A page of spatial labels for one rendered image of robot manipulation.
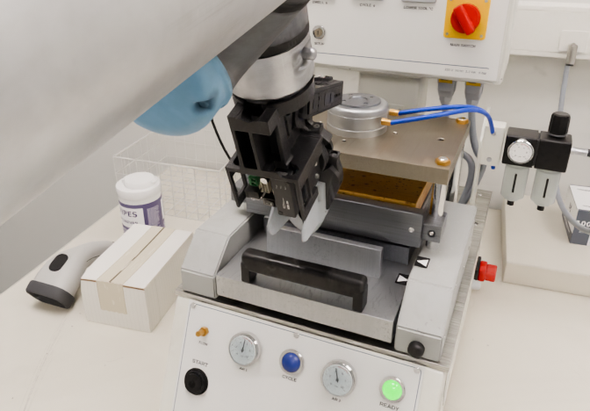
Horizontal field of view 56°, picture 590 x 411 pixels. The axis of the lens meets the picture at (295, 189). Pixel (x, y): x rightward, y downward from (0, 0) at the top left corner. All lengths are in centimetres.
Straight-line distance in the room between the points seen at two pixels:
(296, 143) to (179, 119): 21
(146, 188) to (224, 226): 41
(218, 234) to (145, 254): 30
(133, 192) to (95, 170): 67
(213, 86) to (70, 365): 70
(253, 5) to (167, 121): 16
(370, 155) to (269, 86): 25
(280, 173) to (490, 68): 42
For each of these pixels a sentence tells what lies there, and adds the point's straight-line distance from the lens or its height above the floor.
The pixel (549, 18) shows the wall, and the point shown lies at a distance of 121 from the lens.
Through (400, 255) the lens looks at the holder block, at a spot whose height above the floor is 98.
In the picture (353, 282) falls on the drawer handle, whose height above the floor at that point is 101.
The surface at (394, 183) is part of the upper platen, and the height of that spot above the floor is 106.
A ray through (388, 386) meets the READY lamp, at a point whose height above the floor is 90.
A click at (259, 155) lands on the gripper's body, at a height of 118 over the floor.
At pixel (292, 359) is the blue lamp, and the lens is 67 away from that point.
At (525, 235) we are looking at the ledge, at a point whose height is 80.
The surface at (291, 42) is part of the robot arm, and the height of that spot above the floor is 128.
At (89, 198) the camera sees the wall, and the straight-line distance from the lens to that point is 182.
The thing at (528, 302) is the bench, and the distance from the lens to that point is 107.
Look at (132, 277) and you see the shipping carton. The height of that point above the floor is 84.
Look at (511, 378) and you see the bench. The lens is 92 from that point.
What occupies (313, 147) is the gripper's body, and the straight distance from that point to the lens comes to 49.
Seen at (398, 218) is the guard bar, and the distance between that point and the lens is 65.
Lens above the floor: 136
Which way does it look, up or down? 26 degrees down
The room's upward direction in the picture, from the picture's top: straight up
